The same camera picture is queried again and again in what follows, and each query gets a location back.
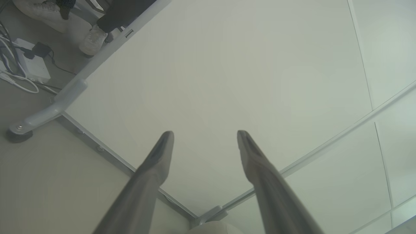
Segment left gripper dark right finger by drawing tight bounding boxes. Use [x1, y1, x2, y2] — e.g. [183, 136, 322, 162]
[237, 130, 325, 234]

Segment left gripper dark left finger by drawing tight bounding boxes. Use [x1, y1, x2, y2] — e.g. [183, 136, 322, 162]
[93, 131, 175, 234]

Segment white partition panel with seams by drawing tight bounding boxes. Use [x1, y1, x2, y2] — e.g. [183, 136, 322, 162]
[195, 0, 416, 234]

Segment large white partition panel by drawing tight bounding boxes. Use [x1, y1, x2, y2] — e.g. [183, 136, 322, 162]
[54, 0, 374, 219]

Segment white sneaker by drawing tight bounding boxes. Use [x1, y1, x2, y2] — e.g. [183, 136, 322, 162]
[79, 24, 108, 56]
[12, 0, 70, 33]

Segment white power box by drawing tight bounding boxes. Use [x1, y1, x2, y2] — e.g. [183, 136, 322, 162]
[12, 38, 52, 84]

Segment black trouser leg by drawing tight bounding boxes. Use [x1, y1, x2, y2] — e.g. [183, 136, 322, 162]
[97, 0, 157, 33]

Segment black power adapter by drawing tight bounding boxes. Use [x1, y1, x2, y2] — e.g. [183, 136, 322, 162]
[32, 42, 53, 59]

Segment dark dotted trouser leg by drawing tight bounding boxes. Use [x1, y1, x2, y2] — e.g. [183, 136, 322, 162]
[56, 0, 77, 20]

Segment thin black adapter cable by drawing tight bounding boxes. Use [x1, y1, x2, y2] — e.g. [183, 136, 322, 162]
[48, 55, 77, 76]

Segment white cable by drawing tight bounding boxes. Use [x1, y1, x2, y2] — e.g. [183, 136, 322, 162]
[0, 71, 40, 94]

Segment bundle of grey cables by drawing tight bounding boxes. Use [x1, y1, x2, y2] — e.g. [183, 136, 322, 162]
[0, 20, 27, 78]

